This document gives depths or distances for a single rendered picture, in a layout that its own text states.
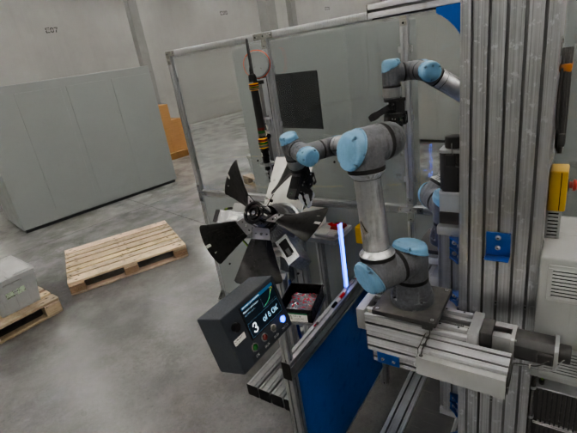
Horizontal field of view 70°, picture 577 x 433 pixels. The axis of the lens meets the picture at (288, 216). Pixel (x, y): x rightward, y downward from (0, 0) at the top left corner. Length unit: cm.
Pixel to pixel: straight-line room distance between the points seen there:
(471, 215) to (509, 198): 13
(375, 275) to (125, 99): 660
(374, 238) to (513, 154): 48
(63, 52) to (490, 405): 1371
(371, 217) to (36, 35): 1336
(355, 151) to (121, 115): 651
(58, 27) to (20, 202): 812
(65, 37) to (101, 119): 724
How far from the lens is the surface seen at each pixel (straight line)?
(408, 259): 143
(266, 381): 275
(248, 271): 200
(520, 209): 149
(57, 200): 728
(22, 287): 443
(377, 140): 125
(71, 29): 1454
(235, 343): 126
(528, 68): 139
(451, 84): 178
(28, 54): 1410
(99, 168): 741
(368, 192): 128
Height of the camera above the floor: 192
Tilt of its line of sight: 21 degrees down
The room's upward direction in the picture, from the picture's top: 9 degrees counter-clockwise
